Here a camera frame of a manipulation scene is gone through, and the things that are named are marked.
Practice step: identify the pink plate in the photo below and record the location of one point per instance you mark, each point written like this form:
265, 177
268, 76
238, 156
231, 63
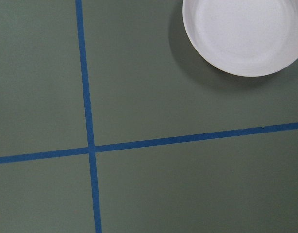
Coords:
249, 38

